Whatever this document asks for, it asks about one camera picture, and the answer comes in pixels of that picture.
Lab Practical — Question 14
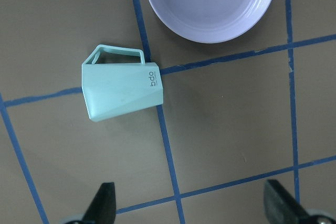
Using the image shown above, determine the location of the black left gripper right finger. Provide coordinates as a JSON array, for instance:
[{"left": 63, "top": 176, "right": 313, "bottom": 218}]
[{"left": 264, "top": 179, "right": 310, "bottom": 224}]

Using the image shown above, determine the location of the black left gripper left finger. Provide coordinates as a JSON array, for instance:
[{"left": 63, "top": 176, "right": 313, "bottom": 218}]
[{"left": 81, "top": 182, "right": 116, "bottom": 224}]

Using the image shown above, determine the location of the mint green faceted cup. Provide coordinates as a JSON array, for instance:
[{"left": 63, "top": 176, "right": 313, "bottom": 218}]
[{"left": 81, "top": 45, "right": 164, "bottom": 122}]

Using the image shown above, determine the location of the lavender plate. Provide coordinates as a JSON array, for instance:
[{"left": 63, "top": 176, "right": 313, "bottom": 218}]
[{"left": 149, "top": 0, "right": 272, "bottom": 44}]

